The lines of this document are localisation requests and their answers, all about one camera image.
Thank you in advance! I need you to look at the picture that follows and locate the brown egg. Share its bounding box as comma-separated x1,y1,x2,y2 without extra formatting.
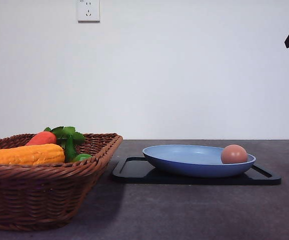
222,144,248,164

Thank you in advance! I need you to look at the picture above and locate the light blue plate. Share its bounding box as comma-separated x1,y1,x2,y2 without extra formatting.
142,144,256,178

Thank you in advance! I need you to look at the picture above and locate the brown wicker basket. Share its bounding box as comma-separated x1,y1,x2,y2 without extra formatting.
0,133,123,232

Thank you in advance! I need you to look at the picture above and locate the black tray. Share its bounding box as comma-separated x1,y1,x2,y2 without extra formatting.
112,157,282,186

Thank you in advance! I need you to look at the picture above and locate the green plastic pepper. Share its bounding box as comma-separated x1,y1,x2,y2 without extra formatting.
64,136,92,163

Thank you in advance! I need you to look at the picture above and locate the orange plastic carrot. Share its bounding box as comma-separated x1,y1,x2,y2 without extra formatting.
26,126,85,146

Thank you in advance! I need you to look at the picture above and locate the yellow plastic corn cob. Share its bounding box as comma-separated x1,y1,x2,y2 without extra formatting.
0,143,65,165

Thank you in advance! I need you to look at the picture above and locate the white wall socket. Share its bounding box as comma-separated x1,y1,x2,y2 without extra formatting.
76,0,101,24

